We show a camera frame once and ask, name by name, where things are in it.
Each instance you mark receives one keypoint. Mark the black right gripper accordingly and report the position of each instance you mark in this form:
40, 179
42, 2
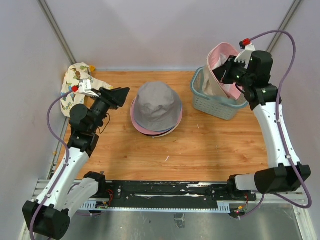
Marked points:
222, 72

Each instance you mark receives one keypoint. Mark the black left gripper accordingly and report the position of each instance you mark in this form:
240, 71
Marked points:
114, 98

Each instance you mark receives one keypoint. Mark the tan bucket hat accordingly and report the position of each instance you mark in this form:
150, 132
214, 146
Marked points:
211, 86

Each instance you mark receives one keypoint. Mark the dusty pink hat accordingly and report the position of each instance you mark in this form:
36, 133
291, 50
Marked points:
217, 57

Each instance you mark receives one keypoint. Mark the pink bucket hat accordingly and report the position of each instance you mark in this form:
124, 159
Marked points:
139, 128

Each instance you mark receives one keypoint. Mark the grey hat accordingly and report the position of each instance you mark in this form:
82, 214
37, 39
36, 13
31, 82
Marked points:
157, 107

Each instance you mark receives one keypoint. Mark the blue hat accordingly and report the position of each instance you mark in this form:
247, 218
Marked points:
178, 121

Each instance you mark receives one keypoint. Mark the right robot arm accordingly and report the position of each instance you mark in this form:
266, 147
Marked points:
285, 172

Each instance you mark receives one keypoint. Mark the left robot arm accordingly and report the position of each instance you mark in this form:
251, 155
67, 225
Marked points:
51, 212

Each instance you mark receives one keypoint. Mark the grey plastic basket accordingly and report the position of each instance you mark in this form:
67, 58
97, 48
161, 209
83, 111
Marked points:
217, 106

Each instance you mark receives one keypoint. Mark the small yellow object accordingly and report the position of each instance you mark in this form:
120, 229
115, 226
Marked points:
92, 68

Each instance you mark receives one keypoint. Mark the cartoon print cloth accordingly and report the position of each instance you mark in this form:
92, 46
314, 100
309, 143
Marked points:
74, 74

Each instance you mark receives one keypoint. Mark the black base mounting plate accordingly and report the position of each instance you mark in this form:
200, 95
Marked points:
174, 196

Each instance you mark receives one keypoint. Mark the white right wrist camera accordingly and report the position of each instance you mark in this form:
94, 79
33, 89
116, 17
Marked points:
247, 48

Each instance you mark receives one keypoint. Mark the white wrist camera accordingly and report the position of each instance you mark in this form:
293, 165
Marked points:
84, 87
247, 48

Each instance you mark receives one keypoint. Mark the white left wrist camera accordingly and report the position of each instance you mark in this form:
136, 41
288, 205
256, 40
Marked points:
84, 87

